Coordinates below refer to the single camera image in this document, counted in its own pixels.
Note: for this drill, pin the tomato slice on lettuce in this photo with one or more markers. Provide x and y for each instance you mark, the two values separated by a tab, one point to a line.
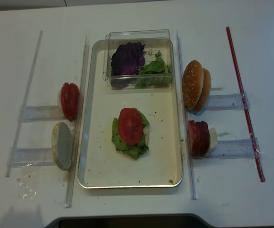
130	126

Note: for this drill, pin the bottom bun under lettuce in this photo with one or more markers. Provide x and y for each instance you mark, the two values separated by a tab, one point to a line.
146	134

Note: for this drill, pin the green lettuce on tray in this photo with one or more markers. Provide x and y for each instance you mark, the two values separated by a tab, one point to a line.
134	151

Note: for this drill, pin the green lettuce in container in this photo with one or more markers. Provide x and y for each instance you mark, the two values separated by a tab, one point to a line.
157	66

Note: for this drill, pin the stack of meat slices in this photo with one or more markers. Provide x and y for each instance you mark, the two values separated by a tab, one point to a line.
199	138

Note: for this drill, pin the stack of tomato slices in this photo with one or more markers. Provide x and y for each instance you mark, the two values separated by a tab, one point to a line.
69	100

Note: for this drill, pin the white cheese slice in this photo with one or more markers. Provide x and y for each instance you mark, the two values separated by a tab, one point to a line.
213	139

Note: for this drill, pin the clear plastic container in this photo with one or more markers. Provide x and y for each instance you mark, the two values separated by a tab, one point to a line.
153	41

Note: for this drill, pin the purple cabbage leaf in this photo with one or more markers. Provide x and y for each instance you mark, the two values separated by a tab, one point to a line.
128	59

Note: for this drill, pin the metal baking tray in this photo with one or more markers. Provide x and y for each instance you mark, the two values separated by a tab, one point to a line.
100	164

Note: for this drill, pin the sesame bun top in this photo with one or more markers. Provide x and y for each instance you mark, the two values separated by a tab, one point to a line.
192	84

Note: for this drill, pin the brown bun half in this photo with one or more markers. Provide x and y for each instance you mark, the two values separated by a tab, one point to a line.
205	91

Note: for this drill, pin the white bun half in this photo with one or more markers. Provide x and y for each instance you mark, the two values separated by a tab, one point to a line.
62	145

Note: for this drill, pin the clear holder upper right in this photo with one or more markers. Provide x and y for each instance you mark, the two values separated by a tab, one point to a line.
237	101

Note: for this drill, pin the clear holder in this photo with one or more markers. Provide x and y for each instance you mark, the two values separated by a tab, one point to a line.
235	148
40	113
30	157
237	101

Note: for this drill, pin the clear holder upper left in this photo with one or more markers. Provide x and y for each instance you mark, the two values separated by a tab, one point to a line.
40	113

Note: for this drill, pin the clear holder lower right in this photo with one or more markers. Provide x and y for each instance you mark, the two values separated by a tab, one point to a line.
235	148

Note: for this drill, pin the dark grey base bottom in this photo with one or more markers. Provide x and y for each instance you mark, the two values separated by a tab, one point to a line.
132	221

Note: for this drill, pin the clear rod far left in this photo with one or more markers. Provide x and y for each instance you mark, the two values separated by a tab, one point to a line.
23	108

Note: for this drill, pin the clear holder lower left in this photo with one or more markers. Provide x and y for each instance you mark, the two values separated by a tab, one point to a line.
30	157

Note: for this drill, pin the red plastic rod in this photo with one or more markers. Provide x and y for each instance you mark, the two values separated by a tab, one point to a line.
255	145

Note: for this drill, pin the clear rail left of tray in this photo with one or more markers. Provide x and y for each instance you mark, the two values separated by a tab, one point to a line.
71	177

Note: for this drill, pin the clear rail of tray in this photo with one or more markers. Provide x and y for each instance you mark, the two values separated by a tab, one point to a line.
190	164
71	177

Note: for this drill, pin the clear rail right of tray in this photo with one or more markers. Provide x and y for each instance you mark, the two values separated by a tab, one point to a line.
190	164

